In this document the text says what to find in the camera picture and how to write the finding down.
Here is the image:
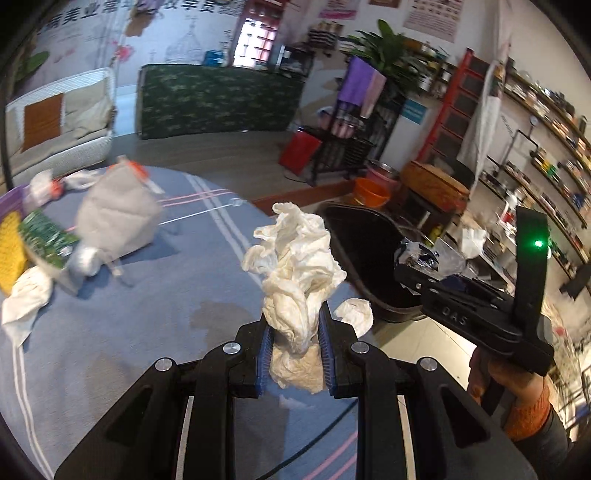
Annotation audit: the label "black display box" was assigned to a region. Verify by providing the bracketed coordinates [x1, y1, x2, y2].
[277, 44, 315, 75]

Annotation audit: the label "wall poster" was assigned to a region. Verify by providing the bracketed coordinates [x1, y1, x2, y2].
[404, 0, 465, 31]

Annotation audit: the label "pink towel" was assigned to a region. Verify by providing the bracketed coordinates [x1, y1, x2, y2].
[360, 71, 387, 118]

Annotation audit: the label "green potted plant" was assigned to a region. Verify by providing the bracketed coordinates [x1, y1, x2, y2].
[346, 19, 435, 95]

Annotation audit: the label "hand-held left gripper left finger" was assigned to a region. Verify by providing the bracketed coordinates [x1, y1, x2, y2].
[54, 314, 276, 480]

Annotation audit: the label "blue-grey striped table cloth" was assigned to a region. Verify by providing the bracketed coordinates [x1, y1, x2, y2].
[0, 164, 370, 480]

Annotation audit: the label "metal basin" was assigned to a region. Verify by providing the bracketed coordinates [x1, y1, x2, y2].
[367, 159, 400, 178]

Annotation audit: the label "silver foil ball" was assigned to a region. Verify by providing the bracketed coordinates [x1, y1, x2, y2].
[68, 242, 103, 278]

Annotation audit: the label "white coat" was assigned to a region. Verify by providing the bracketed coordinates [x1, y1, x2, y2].
[457, 60, 504, 183]

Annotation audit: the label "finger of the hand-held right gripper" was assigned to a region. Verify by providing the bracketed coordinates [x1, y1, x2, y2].
[394, 248, 523, 345]
[434, 274, 516, 317]

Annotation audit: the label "white wicker sofa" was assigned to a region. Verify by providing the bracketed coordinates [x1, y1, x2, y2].
[4, 67, 116, 185]

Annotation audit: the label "small white tissue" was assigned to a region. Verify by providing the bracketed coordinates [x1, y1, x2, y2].
[332, 298, 374, 337]

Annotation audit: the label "person's right hand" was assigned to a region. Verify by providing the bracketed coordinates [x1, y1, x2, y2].
[466, 348, 546, 409]

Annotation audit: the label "purple towel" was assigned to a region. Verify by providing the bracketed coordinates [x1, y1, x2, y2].
[336, 55, 376, 109]

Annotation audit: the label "black plastic trash bin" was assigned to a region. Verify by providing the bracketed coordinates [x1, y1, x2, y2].
[315, 203, 428, 324]

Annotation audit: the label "clear plastic wrapper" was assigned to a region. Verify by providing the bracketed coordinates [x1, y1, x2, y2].
[397, 237, 468, 280]

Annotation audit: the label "orange plastic bucket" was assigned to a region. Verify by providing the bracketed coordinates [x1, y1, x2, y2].
[353, 178, 389, 207]

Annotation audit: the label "yellow foam net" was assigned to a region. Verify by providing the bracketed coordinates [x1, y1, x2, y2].
[0, 211, 29, 296]

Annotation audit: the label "green printed packet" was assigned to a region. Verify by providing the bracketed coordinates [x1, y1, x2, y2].
[21, 210, 88, 296]

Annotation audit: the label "large white tissue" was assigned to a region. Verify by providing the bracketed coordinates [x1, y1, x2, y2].
[0, 265, 56, 349]

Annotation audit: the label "purple plastic packet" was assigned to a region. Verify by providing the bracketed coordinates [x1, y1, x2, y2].
[0, 185, 34, 217]

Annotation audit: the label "person's right forearm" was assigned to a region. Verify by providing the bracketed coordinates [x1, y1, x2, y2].
[501, 381, 572, 464]

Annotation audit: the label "wall shelves with bottles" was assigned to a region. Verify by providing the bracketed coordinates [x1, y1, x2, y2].
[480, 55, 591, 287]

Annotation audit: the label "pink plastic basin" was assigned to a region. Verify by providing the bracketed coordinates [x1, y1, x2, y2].
[366, 166, 400, 191]

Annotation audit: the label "black metal rack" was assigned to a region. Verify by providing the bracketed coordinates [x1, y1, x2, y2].
[311, 60, 402, 185]

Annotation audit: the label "red ladder shelf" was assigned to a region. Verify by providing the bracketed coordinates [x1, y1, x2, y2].
[418, 48, 492, 162]

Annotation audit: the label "white plastic bag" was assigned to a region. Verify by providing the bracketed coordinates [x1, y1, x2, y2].
[23, 167, 100, 208]

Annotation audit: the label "white shopping bag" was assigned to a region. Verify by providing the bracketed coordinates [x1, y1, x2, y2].
[457, 226, 488, 259]

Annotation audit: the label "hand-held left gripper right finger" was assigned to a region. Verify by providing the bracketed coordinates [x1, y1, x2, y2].
[318, 302, 539, 480]

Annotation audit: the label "blue wall sign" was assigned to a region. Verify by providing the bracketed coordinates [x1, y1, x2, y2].
[401, 99, 428, 124]

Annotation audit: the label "orange cushion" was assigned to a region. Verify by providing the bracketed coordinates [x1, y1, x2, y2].
[22, 93, 65, 152]

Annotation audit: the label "green patterned counter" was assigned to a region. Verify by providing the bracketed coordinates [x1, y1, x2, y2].
[137, 64, 303, 140]

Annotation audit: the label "red paper bag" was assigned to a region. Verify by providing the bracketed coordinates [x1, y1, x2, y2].
[278, 130, 323, 176]

